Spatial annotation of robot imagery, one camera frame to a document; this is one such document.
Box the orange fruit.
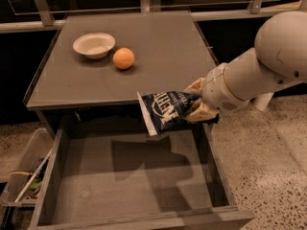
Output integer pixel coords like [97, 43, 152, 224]
[113, 48, 135, 70]

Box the blue chip bag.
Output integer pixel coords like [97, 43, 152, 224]
[136, 90, 221, 137]

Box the clear plastic bin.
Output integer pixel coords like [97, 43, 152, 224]
[0, 127, 53, 207]

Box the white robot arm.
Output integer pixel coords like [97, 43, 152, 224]
[184, 0, 307, 122]

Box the white paper bowl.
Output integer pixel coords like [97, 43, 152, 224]
[73, 33, 115, 59]

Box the white stick in bin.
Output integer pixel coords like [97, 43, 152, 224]
[14, 149, 52, 202]

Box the grey counter cabinet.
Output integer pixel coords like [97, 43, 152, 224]
[24, 11, 217, 133]

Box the grey open top drawer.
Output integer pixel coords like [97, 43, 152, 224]
[29, 121, 254, 230]

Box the green item in bin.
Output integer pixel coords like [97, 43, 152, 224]
[30, 181, 42, 191]

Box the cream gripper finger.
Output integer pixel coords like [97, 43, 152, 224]
[183, 99, 218, 123]
[184, 78, 205, 96]

